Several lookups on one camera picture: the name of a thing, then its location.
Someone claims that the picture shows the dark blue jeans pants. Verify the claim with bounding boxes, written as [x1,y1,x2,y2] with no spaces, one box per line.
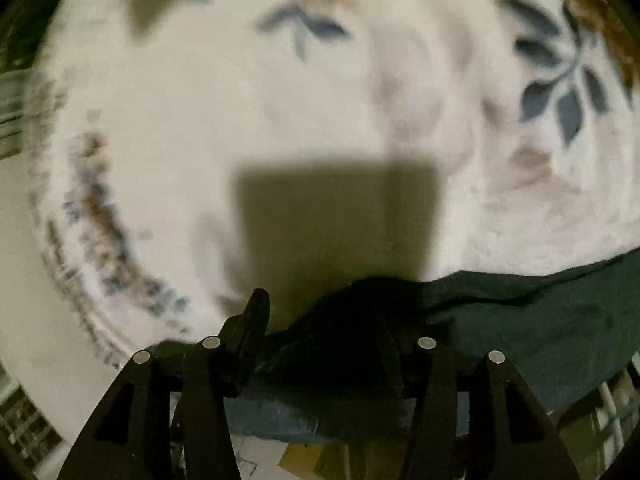
[152,252,640,443]

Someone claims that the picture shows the bed with floral cover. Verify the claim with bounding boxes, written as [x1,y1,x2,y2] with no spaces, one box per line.
[27,0,640,366]

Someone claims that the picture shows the white wire rack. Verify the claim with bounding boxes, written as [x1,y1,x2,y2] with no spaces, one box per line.
[587,352,640,466]

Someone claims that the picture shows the grey-green striped curtain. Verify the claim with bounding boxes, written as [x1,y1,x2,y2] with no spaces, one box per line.
[0,67,31,158]

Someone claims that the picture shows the pale plaid cloth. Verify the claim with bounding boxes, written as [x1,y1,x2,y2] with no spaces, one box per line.
[0,367,63,466]

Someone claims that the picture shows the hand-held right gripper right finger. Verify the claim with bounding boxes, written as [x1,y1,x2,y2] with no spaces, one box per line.
[400,335,581,480]

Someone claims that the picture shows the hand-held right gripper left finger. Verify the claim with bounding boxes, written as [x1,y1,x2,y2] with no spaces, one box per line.
[57,288,271,480]

